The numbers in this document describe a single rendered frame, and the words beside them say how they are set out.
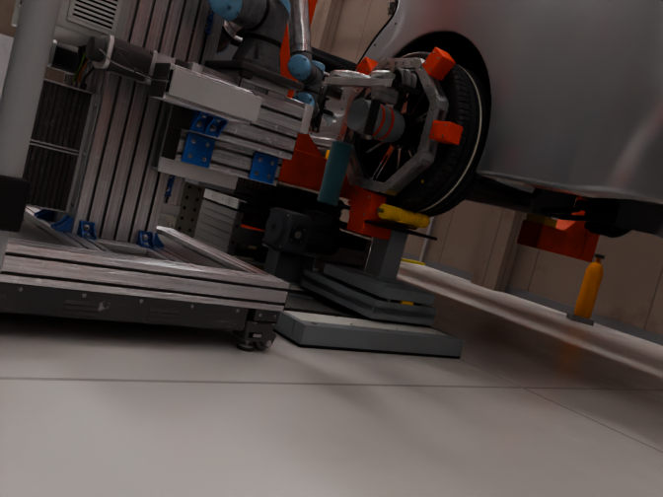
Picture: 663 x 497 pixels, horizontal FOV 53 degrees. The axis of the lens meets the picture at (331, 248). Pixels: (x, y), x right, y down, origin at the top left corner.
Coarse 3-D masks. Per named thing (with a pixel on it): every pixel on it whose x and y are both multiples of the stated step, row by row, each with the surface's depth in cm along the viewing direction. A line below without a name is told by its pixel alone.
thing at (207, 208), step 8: (208, 192) 329; (216, 192) 322; (208, 200) 335; (216, 200) 321; (224, 200) 315; (232, 200) 309; (240, 200) 305; (200, 208) 332; (208, 208) 327; (216, 208) 319; (224, 208) 314; (216, 216) 318; (224, 216) 312; (232, 216) 307; (240, 216) 306; (232, 224) 306; (240, 224) 307
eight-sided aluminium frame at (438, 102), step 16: (384, 64) 274; (400, 64) 267; (416, 64) 259; (432, 80) 254; (352, 96) 287; (368, 96) 287; (432, 96) 250; (432, 112) 249; (352, 144) 291; (432, 144) 252; (352, 160) 289; (416, 160) 251; (432, 160) 252; (352, 176) 279; (400, 176) 257; (416, 176) 258; (384, 192) 263
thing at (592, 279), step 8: (600, 256) 568; (592, 264) 571; (600, 264) 570; (592, 272) 568; (600, 272) 568; (584, 280) 573; (592, 280) 568; (600, 280) 570; (584, 288) 571; (592, 288) 568; (584, 296) 570; (592, 296) 569; (576, 304) 576; (584, 304) 570; (592, 304) 570; (568, 312) 585; (576, 312) 574; (584, 312) 570; (576, 320) 569; (584, 320) 568; (592, 320) 568
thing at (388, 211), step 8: (384, 208) 262; (392, 208) 263; (400, 208) 268; (384, 216) 262; (392, 216) 263; (400, 216) 265; (408, 216) 268; (416, 216) 271; (424, 216) 275; (408, 224) 272; (416, 224) 273; (424, 224) 275
